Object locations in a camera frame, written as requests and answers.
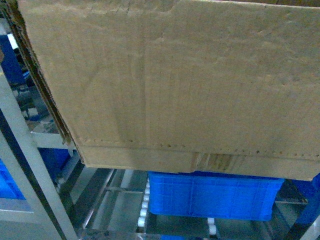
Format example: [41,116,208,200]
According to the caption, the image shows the large cardboard box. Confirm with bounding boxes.
[0,0,320,181]

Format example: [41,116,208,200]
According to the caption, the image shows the white shelf upright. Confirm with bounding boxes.
[0,72,78,240]

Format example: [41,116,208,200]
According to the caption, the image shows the blue plastic crate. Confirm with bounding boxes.
[0,161,25,200]
[148,171,285,221]

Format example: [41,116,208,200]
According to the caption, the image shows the blue plastic crate left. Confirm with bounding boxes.
[0,161,25,200]

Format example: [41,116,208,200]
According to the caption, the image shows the steel shelf frame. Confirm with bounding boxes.
[0,155,320,240]

